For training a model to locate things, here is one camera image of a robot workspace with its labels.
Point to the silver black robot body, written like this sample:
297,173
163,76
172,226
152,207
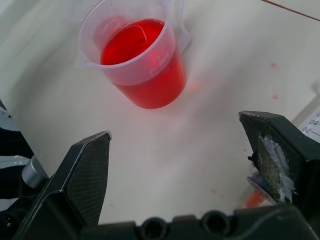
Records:
32,172

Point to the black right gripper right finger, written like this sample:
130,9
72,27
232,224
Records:
290,145

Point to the beaker with red liquid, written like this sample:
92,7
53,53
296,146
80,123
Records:
140,65

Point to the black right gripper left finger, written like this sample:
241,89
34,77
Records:
85,180

